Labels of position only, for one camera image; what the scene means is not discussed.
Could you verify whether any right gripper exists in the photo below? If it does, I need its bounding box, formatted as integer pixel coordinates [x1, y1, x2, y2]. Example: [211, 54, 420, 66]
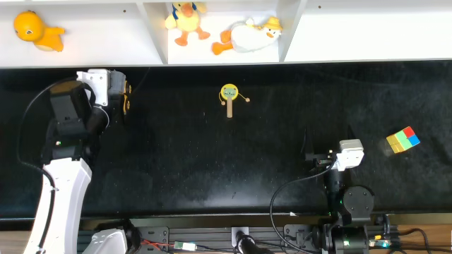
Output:
[303, 124, 357, 167]

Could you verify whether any grey and yellow toy truck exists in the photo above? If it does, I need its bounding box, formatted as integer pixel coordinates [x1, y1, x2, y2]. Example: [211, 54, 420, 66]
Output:
[107, 69, 133, 116]

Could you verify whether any yellow rubber duck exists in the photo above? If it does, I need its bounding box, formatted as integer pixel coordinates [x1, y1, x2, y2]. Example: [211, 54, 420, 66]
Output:
[13, 10, 66, 53]

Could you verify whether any many-coloured puzzle cube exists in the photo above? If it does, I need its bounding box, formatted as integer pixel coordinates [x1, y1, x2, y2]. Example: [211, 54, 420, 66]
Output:
[385, 126, 422, 155]

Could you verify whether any white shelf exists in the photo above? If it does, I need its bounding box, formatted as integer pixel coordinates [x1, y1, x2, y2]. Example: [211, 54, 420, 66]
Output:
[0, 0, 452, 69]

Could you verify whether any yellow wooden rattle drum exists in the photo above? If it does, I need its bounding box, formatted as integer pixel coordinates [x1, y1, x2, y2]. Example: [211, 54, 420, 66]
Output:
[218, 83, 251, 119]

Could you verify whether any white plush duck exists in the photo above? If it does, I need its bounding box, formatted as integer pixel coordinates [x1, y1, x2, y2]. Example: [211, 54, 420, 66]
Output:
[211, 16, 284, 56]

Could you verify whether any yellow plush duck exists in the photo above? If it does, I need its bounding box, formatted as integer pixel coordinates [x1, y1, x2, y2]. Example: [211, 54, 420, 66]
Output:
[164, 1, 212, 47]

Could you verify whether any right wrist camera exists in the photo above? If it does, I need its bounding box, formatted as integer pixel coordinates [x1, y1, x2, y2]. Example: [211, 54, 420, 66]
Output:
[334, 138, 365, 172]

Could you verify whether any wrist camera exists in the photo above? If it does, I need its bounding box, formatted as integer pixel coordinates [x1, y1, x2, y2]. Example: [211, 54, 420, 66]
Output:
[76, 68, 112, 108]
[334, 138, 365, 172]

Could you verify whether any black cable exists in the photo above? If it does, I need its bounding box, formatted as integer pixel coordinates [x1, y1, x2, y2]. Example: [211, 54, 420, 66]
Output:
[269, 160, 338, 254]
[16, 78, 58, 252]

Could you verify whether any mounting rail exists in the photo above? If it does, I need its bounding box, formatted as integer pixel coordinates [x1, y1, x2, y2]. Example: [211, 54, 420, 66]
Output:
[76, 220, 434, 254]

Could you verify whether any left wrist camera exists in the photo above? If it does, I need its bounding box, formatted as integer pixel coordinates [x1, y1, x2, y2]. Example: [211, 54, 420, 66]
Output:
[76, 68, 112, 108]

